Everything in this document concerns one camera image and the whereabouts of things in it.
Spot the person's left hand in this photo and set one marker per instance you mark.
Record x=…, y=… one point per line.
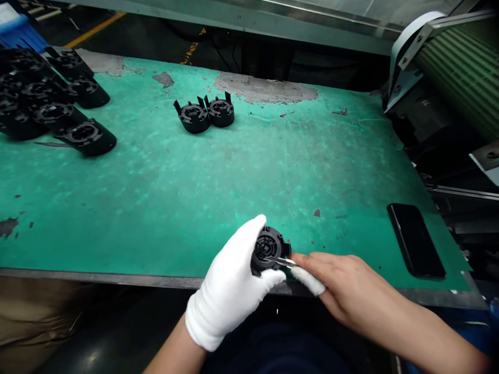
x=228, y=288

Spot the person's right hand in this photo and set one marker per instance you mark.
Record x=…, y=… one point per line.
x=358, y=284

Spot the person's right index finger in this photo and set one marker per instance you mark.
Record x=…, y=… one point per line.
x=327, y=260

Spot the person's left thumb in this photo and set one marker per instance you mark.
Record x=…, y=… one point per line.
x=273, y=278

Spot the person's left fingers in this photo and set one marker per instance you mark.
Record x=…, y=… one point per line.
x=246, y=237

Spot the person's right thumb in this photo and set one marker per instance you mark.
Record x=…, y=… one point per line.
x=310, y=281

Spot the small metal blade tool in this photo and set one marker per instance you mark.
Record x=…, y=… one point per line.
x=284, y=262

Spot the black round plastic housing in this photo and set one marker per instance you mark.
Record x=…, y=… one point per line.
x=269, y=243
x=220, y=111
x=192, y=117

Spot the worn green table mat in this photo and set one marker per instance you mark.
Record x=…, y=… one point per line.
x=218, y=183

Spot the black smartphone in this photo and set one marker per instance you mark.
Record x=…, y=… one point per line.
x=416, y=240

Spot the green belt conveyor machine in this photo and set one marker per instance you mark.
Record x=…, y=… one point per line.
x=452, y=78

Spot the pile of black plastic parts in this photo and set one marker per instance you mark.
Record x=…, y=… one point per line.
x=43, y=101

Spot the blue plastic crate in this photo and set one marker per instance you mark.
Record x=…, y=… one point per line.
x=21, y=37

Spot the grey metal machine frame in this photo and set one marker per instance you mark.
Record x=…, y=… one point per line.
x=234, y=19

